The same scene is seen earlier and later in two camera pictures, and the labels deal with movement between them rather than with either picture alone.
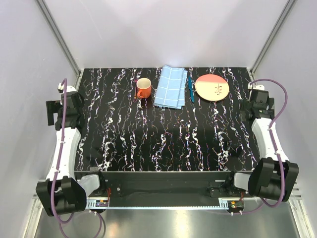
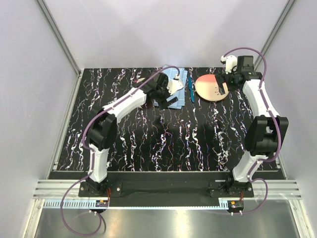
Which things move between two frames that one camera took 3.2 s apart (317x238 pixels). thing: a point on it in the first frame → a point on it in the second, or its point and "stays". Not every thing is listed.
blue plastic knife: (190, 87) stays
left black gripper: (54, 106) → (164, 104)
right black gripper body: (243, 106) → (231, 79)
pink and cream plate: (212, 87) stays
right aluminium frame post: (270, 38) stays
